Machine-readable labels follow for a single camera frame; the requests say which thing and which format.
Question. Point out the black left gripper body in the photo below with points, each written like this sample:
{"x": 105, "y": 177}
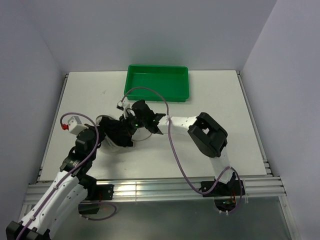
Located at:
{"x": 92, "y": 128}

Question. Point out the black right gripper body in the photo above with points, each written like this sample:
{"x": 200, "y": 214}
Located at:
{"x": 138, "y": 123}

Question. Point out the black bra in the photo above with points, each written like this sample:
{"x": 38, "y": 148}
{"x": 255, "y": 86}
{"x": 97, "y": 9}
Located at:
{"x": 115, "y": 130}

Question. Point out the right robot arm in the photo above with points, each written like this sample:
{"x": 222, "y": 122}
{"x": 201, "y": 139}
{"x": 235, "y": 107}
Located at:
{"x": 208, "y": 136}

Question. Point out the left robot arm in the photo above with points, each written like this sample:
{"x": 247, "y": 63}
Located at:
{"x": 71, "y": 186}

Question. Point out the green plastic tray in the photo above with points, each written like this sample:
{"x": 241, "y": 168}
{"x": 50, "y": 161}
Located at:
{"x": 172, "y": 82}

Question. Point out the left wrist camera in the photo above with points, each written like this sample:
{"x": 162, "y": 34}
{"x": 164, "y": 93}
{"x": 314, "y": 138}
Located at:
{"x": 74, "y": 125}

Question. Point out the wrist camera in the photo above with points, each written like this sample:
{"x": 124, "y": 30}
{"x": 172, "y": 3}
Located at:
{"x": 74, "y": 125}
{"x": 124, "y": 107}

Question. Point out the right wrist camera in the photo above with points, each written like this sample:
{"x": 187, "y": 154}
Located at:
{"x": 124, "y": 107}

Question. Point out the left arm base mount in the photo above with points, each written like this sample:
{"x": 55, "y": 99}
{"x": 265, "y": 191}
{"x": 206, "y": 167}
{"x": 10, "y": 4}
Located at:
{"x": 98, "y": 193}

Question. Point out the aluminium frame rail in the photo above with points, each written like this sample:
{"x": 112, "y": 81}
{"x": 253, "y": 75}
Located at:
{"x": 177, "y": 189}

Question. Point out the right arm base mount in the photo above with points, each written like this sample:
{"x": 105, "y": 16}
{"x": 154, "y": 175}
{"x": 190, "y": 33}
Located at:
{"x": 227, "y": 195}

